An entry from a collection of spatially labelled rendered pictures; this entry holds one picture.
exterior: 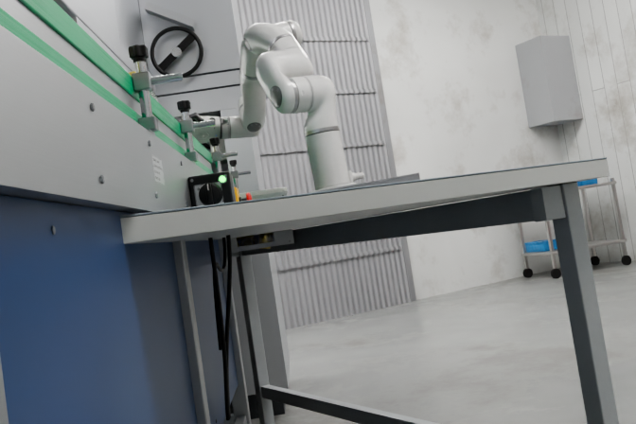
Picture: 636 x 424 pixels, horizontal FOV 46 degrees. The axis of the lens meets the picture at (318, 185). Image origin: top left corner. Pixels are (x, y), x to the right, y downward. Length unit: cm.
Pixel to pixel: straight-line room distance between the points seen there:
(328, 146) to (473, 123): 525
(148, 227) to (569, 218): 79
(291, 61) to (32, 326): 151
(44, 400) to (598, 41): 720
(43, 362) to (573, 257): 102
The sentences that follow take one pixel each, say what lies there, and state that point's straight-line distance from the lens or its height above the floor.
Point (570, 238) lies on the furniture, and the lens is 143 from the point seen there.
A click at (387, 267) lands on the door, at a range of 631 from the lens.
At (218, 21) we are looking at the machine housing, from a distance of 316.
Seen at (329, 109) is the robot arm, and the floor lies 101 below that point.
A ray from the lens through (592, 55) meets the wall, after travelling 765.
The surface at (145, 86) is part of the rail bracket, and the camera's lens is 115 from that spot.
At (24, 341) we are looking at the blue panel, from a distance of 60.
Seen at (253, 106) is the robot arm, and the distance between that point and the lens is 241.
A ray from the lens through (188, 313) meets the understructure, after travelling 130.
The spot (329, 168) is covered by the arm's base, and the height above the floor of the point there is 85.
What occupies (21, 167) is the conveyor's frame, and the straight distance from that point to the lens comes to 58.
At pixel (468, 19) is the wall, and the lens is 744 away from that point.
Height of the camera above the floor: 69
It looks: 4 degrees up
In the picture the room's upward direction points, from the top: 9 degrees counter-clockwise
